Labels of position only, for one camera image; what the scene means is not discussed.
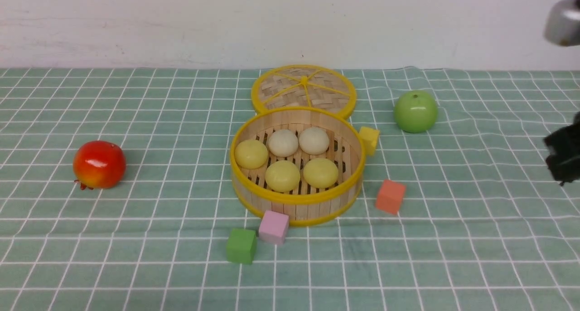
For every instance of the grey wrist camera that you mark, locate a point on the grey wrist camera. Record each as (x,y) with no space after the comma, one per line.
(563,24)

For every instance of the yellow bun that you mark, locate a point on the yellow bun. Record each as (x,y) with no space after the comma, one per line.
(282,176)
(320,173)
(251,154)

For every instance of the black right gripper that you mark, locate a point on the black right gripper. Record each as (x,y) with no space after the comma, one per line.
(563,160)

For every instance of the green apple toy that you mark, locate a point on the green apple toy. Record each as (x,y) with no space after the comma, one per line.
(416,111)

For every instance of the red pomegranate toy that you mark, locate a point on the red pomegranate toy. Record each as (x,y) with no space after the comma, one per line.
(99,165)

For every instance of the woven bamboo steamer lid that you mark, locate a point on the woven bamboo steamer lid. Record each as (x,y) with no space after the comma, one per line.
(304,86)

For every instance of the bamboo steamer tray yellow rim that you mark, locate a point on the bamboo steamer tray yellow rim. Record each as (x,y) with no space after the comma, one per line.
(305,206)

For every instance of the white bun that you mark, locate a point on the white bun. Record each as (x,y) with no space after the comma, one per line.
(283,143)
(313,141)

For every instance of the pink cube block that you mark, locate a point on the pink cube block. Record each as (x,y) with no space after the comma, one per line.
(274,227)

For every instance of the yellow cube block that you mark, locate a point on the yellow cube block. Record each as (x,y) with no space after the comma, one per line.
(370,138)

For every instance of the green checkered tablecloth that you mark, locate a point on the green checkered tablecloth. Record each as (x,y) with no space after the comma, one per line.
(482,227)

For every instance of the orange cube block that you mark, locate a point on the orange cube block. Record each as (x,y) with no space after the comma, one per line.
(390,197)

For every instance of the green cube block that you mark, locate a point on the green cube block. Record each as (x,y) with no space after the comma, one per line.
(241,246)

